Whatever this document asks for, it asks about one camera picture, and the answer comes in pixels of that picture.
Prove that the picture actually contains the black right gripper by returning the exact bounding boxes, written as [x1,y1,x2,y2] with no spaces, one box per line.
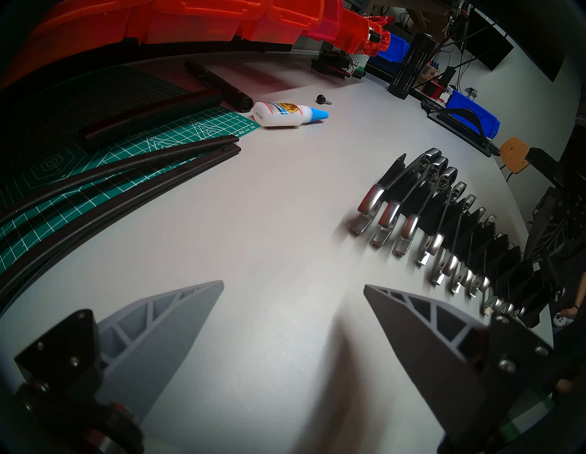
[523,182,586,262]

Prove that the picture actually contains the white glue bottle blue cap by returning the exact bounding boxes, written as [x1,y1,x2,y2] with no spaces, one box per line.
[252,101,329,128]

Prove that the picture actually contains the person in brown trousers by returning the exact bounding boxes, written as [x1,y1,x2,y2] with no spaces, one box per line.
[552,270,586,399]

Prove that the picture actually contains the wooden chair seat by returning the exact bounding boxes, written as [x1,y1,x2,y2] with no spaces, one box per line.
[499,136,531,174]

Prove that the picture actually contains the thin long black rod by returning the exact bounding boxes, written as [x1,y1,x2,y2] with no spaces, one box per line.
[0,144,242,314]
[0,134,239,229]

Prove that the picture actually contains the blue plastic storage bin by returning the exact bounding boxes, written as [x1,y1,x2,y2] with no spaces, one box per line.
[445,89,501,139]
[366,31,411,63]

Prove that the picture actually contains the black rectangular frame stand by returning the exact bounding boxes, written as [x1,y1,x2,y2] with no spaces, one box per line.
[420,98,502,158]

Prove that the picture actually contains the black battery holder red wires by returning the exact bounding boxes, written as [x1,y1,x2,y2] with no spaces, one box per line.
[310,49,362,78]

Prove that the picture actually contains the black computer monitor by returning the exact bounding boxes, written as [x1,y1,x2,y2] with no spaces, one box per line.
[472,0,568,82]

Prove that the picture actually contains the black marker pen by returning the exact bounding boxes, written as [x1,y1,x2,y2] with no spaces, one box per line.
[184,59,254,113]

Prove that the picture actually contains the green cutting mat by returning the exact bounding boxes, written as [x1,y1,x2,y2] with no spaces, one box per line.
[0,66,260,277]

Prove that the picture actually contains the black wrench holder case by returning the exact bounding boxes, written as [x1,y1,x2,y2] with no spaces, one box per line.
[359,152,557,328]

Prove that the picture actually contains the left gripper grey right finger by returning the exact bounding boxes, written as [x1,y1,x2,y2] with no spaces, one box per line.
[363,285,555,454]

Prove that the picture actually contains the black cylinder bottle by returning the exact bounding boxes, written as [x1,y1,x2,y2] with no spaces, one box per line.
[387,32,438,100]

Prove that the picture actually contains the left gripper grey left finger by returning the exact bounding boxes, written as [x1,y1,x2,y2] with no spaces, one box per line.
[14,281,224,454]

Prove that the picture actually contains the silver ratcheting combination wrench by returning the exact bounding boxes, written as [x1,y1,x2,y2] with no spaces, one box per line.
[450,206,487,294]
[507,249,526,318]
[350,147,442,236]
[416,181,467,267]
[495,240,513,316]
[372,156,449,249]
[468,214,497,298]
[482,231,505,316]
[394,166,458,257]
[430,194,477,286]

